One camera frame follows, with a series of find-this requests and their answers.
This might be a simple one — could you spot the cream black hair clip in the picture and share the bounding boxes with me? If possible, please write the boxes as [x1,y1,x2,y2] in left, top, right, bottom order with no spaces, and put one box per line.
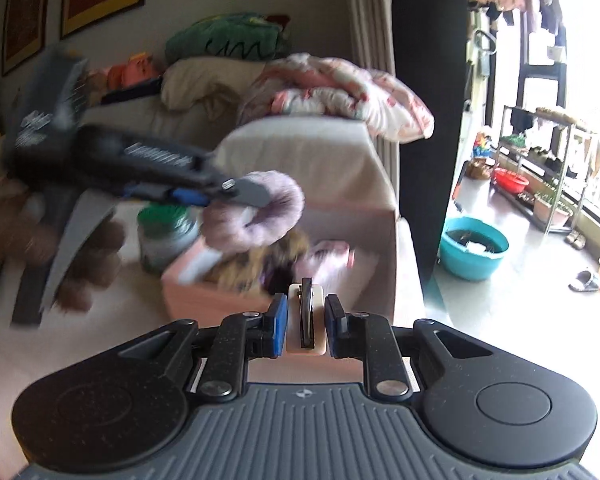
[286,278,327,356]

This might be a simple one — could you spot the calico fur scrunchie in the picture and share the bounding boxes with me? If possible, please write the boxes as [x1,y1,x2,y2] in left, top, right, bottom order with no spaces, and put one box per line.
[202,228,310,297]

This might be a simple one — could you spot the purple fluffy scrunchie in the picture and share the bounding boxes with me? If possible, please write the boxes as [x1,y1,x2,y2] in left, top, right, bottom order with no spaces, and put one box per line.
[201,170,306,254]

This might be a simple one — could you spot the pink storage box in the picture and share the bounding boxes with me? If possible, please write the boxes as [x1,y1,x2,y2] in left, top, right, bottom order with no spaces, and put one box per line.
[160,199,399,384]

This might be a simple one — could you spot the pink orange plush toy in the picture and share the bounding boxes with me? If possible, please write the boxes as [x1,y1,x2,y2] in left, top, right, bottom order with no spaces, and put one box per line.
[87,52,162,99]

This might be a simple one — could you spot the teal plastic basin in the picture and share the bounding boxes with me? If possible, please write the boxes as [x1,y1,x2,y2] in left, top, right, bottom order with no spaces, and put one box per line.
[439,216,509,282]

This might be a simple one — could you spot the green lid glass jar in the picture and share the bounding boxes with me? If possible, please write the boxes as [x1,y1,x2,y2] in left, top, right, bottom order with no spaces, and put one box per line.
[136,204,199,275]

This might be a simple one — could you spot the grey covered sofa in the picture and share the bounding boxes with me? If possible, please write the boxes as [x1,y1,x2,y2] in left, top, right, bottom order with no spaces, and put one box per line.
[213,116,399,218]

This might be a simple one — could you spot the beige pillow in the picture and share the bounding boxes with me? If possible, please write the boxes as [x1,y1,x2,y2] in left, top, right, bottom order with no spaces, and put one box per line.
[160,56,265,122]

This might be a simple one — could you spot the red plastic basin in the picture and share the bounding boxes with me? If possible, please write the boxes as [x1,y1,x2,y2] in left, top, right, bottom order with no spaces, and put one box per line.
[493,167,529,195]

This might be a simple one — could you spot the white slipper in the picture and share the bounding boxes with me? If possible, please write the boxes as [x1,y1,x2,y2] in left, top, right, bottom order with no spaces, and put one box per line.
[569,270,600,292]

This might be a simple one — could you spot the green plush cushion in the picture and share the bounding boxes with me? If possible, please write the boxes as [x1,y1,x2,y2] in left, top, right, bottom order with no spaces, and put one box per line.
[164,12,291,64]

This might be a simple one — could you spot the metal plant shelf rack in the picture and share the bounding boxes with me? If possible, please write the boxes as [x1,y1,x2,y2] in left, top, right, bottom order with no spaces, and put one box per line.
[491,105,598,235]

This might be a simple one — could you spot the pink floral blanket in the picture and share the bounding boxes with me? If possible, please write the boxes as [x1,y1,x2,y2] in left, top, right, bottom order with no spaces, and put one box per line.
[237,53,434,144]

